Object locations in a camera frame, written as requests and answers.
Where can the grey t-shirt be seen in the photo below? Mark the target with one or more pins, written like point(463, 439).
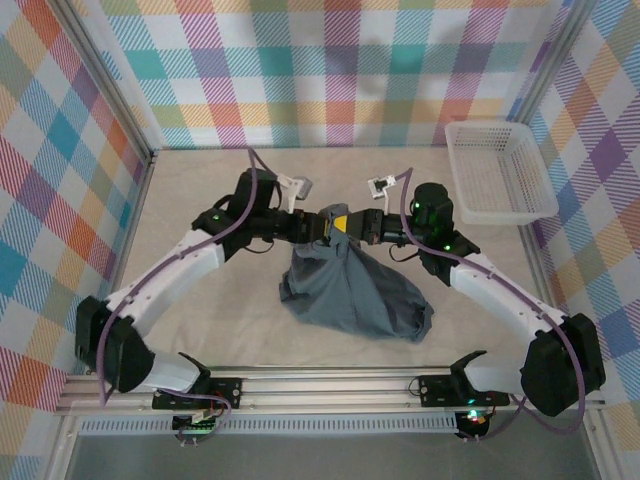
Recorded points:
point(350, 295)

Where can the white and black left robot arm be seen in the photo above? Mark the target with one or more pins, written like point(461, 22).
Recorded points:
point(165, 280)

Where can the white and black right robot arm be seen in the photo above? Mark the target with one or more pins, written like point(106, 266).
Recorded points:
point(505, 295)

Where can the white plastic lattice basket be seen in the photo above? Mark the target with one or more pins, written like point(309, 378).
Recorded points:
point(500, 170)

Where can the right controller board with light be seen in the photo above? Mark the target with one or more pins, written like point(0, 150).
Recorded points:
point(474, 420)

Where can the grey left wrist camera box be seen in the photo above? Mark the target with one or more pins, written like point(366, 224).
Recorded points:
point(303, 190)

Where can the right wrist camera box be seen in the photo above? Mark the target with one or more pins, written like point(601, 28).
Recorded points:
point(380, 186)

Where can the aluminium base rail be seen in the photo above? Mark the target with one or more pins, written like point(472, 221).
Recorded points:
point(330, 385)

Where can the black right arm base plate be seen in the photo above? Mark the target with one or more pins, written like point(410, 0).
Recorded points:
point(440, 387)

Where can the aluminium frame post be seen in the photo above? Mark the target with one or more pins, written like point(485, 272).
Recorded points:
point(550, 60)
point(105, 80)

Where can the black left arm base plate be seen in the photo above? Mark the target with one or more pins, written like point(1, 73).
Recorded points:
point(220, 392)

